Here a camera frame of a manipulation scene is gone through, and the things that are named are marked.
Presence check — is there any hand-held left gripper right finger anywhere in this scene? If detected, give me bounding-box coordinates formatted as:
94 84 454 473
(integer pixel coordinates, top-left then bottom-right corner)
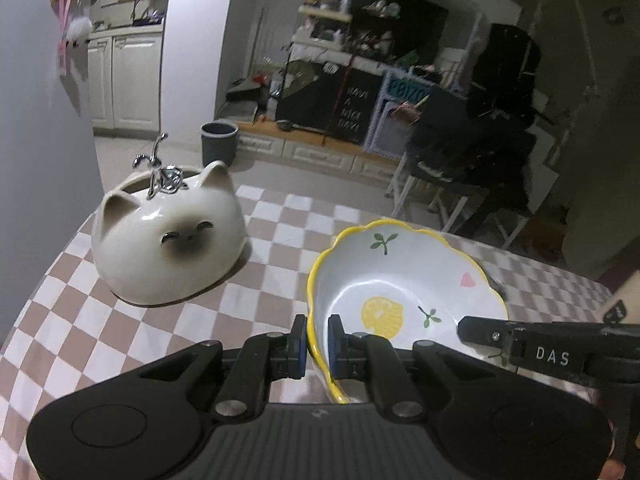
327 313 506 422

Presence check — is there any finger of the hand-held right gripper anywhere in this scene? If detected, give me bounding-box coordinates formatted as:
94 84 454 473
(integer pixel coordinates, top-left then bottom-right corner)
456 315 513 362

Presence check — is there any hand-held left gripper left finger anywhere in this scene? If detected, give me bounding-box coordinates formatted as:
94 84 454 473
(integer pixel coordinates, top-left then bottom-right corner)
137 314 308 423

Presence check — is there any floral yellow-rimmed bowl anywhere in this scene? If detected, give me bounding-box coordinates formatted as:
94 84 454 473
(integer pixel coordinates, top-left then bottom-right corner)
306 219 510 406

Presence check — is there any checkered tablecloth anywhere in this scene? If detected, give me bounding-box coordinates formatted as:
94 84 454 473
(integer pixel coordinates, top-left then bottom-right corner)
0 185 616 480

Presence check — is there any white cat-shaped ceramic holder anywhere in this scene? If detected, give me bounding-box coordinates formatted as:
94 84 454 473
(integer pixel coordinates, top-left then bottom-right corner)
91 161 249 307

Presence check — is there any pile of dark clothes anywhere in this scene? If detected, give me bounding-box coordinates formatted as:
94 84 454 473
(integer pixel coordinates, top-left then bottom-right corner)
405 85 536 216

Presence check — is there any low wood-topped cabinet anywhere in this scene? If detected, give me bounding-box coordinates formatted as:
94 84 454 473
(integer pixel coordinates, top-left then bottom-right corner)
215 110 416 181

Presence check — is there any silver ornate utensil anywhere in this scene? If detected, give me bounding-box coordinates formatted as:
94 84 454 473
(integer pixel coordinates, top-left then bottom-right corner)
132 133 168 201
159 165 189 193

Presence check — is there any grey trash bin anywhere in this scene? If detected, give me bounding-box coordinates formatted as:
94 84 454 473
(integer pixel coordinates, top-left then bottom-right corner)
200 121 239 168

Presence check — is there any black lettered cloth cover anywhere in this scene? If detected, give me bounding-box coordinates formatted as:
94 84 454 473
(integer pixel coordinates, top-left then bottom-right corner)
276 60 383 143

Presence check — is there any grey flat box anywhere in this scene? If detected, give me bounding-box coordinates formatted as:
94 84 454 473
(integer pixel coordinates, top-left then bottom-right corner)
227 77 263 116

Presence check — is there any black hanging jacket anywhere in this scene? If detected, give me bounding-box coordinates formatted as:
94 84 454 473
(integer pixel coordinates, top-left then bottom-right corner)
467 22 543 126

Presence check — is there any white kitchen cabinet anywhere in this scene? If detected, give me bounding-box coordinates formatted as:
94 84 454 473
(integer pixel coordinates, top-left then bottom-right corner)
86 30 165 136

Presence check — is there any cluttered white storage rack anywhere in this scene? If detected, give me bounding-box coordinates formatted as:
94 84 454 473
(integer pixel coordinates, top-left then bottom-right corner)
292 0 406 61

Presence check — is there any white fluffy toy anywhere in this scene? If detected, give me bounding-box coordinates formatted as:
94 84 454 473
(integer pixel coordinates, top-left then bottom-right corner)
65 16 93 43

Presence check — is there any pink hanging ribbon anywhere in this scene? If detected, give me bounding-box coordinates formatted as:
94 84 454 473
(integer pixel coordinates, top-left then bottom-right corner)
50 0 83 76

